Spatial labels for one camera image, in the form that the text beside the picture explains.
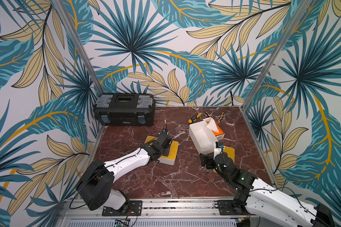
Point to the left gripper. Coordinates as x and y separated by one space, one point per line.
166 151

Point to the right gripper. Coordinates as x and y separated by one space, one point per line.
209 162

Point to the yellow wooden lid top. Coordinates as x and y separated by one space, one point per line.
172 152

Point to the yellow wooden lid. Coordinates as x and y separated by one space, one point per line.
230 153
172 152

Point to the white tissue box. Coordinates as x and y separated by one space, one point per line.
202 137
167 160

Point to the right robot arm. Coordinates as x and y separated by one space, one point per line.
254 196

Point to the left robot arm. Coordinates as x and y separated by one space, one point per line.
95 185

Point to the orange tissue pack far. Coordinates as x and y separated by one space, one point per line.
214 127

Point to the yellow wooden lid bottom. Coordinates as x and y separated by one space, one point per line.
230 153

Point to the yellow black screwdriver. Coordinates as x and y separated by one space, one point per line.
194 118

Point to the black plastic toolbox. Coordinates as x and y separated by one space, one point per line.
117 109

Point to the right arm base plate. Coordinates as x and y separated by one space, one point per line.
230 207

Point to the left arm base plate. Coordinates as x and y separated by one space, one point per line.
130 208

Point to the right aluminium corner post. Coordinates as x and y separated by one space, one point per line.
302 7

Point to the aluminium corner post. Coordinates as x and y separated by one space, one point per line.
302 7
66 19

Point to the aluminium front rail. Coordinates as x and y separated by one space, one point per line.
163 212

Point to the left aluminium corner post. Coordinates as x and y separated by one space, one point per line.
66 19

